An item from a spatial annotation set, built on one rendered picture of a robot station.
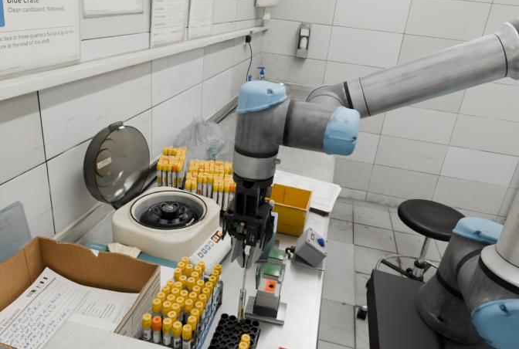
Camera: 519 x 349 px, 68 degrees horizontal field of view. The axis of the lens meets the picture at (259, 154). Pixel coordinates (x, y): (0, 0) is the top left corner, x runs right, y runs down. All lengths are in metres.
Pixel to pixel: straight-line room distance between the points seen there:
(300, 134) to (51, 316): 0.59
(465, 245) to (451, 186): 2.65
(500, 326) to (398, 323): 0.23
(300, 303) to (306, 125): 0.52
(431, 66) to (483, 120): 2.65
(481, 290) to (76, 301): 0.74
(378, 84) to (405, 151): 2.62
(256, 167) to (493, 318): 0.43
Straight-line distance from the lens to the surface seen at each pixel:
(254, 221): 0.64
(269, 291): 0.88
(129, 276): 0.88
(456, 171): 3.44
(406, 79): 0.70
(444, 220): 2.04
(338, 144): 0.59
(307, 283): 1.04
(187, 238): 0.95
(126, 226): 1.00
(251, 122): 0.59
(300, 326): 0.93
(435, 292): 0.92
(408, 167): 3.36
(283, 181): 1.49
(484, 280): 0.74
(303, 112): 0.59
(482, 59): 0.72
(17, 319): 0.90
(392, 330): 0.88
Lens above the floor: 1.53
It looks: 22 degrees down
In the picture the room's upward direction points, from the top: 6 degrees clockwise
